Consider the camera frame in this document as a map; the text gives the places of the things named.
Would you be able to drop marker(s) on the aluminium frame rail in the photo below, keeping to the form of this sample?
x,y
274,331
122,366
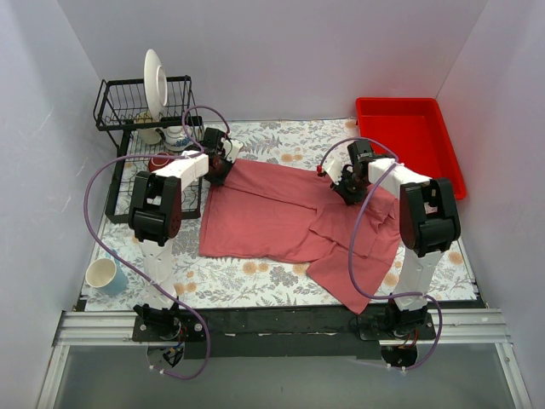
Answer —
x,y
456,323

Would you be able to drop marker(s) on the blue white mug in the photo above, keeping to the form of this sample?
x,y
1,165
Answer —
x,y
106,276

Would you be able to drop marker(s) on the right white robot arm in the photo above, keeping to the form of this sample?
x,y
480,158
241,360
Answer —
x,y
428,217

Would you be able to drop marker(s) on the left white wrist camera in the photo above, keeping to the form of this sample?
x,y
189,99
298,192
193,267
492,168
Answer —
x,y
232,148

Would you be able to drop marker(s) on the black wire dish rack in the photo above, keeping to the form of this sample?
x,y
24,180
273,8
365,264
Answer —
x,y
117,103

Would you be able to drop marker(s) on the pink red t shirt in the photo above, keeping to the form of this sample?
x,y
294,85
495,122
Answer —
x,y
291,215

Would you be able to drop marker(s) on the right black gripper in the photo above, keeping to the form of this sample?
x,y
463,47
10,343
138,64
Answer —
x,y
350,190

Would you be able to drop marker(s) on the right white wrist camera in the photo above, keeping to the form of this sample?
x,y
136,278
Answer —
x,y
333,169

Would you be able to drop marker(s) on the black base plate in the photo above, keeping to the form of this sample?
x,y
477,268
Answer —
x,y
277,332

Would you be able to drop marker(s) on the red ceramic bowl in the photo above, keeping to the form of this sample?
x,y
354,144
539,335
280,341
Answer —
x,y
159,161

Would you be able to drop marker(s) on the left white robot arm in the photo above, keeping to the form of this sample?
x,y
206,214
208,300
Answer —
x,y
155,211

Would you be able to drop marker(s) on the blue white floral teapot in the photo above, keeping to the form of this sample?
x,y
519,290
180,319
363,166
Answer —
x,y
174,138

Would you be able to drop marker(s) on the white ceramic plate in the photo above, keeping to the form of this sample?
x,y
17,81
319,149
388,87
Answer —
x,y
155,85

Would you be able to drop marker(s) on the red plastic bin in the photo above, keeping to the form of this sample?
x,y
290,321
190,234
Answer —
x,y
414,129

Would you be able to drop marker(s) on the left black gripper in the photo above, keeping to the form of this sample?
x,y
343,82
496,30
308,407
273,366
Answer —
x,y
218,171

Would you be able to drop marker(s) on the floral table mat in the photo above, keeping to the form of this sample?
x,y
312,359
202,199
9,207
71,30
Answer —
x,y
204,282

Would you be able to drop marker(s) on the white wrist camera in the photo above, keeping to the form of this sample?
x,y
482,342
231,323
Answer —
x,y
333,169
232,148

